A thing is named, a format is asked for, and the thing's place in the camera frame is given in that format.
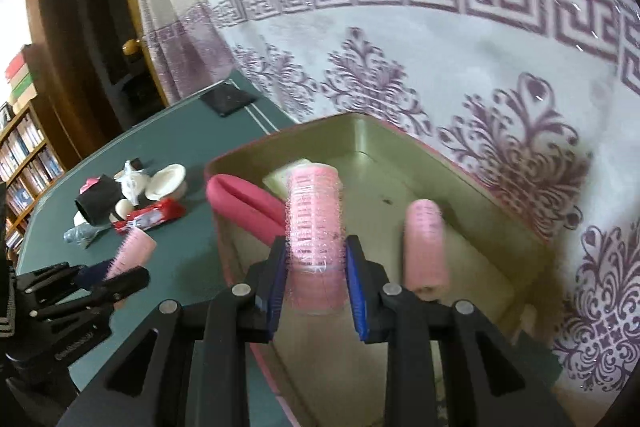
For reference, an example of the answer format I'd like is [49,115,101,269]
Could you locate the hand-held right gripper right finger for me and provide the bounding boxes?
[345,234,576,427]

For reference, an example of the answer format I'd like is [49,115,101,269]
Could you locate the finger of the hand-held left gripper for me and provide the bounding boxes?
[16,262,114,295]
[29,267,151,323]

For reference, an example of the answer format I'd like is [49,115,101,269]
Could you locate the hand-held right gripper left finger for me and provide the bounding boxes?
[57,237,291,427]

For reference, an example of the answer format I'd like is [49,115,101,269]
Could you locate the pink hair roller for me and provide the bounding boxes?
[286,161,349,316]
[403,199,446,301]
[102,227,157,281]

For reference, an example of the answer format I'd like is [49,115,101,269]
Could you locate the red and gold tin box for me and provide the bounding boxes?
[204,112,564,427]

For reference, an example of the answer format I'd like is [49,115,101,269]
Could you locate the green desktop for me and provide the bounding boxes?
[14,69,564,427]

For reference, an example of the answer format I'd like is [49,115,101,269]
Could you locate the clear plastic bottle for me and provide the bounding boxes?
[63,224,109,250]

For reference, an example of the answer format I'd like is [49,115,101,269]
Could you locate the red packet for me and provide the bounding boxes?
[110,199,186,234]

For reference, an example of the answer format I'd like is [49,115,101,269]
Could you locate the black cylinder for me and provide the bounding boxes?
[74,174,124,226]

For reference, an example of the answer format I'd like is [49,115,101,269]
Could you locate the white crumpled packet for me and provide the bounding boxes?
[113,160,151,208]

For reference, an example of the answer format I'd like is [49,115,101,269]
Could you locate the pale white block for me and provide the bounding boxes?
[262,159,311,198]

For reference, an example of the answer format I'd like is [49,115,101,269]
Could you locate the wooden bookshelf with books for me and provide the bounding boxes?
[0,44,69,258]

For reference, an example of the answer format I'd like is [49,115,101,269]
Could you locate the black flat pad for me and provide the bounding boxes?
[199,85,259,118]

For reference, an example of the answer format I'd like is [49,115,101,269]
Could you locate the stack of books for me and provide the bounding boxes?
[4,47,39,104]

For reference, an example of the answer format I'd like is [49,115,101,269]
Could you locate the white purple patterned curtain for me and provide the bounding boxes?
[130,0,640,394]

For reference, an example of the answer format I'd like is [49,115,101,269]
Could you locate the brown wooden door frame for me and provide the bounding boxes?
[24,0,172,168]

